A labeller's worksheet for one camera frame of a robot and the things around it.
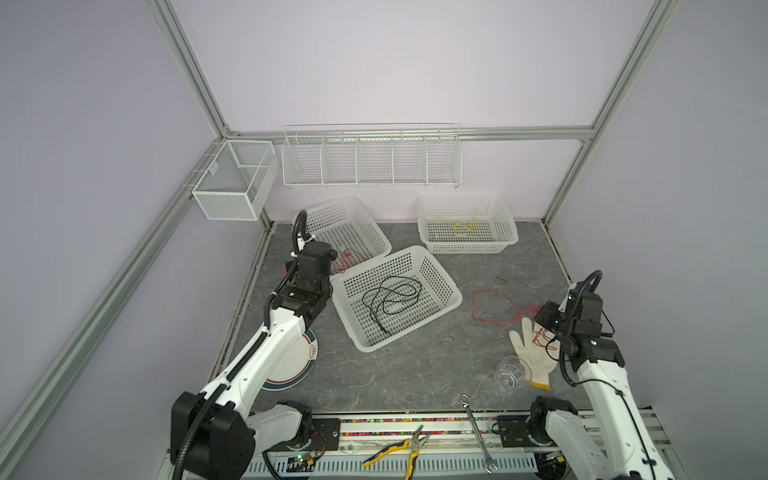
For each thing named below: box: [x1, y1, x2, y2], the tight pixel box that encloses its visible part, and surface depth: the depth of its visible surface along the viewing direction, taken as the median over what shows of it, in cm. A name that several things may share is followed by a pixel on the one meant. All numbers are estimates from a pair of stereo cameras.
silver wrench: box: [459, 394, 499, 475], surface depth 76 cm
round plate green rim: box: [262, 328, 319, 391], surface depth 86 cm
